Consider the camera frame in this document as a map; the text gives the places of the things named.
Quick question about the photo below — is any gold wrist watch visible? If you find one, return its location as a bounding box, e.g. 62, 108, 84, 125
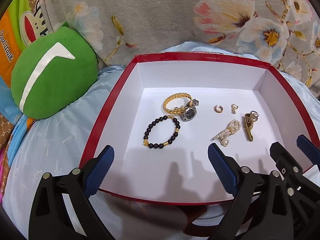
244, 113, 255, 141

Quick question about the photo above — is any pearl bracelet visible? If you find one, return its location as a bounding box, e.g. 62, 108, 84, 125
213, 119, 242, 147

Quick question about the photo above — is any gold clasp earring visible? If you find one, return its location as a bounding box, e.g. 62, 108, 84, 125
231, 103, 239, 114

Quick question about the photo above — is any gold hoop earring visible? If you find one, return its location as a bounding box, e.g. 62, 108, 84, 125
214, 105, 223, 113

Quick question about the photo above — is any silver wrist watch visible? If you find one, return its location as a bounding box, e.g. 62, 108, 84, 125
180, 99, 199, 122

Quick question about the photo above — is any black bead bracelet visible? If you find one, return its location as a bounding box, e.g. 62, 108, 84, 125
142, 115, 181, 149

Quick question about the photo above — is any gold chain bangle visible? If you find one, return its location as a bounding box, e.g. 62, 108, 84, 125
162, 93, 193, 115

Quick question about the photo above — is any gold crystal earring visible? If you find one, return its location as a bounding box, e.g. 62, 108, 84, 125
250, 111, 259, 122

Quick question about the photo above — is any red jewelry box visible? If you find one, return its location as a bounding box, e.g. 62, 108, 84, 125
79, 51, 320, 227

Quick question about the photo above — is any light blue palm bedsheet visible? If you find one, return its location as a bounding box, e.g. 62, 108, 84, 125
2, 41, 320, 240

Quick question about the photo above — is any grey floral blanket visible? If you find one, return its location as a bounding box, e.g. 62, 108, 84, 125
40, 0, 319, 95

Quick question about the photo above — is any green round cushion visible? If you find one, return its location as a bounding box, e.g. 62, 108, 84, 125
11, 23, 98, 119

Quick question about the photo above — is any colourful cartoon bedspread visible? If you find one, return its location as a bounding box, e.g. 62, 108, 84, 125
1, 0, 49, 196

